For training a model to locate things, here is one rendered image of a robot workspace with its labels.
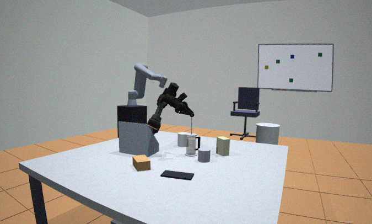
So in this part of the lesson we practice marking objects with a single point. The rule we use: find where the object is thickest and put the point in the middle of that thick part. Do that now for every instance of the tan rectangular block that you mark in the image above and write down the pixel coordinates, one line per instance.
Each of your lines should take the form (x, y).
(141, 163)

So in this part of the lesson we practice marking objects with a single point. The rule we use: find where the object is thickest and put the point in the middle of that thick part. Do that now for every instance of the french press coffee maker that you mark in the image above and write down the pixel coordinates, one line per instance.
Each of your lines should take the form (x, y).
(191, 140)

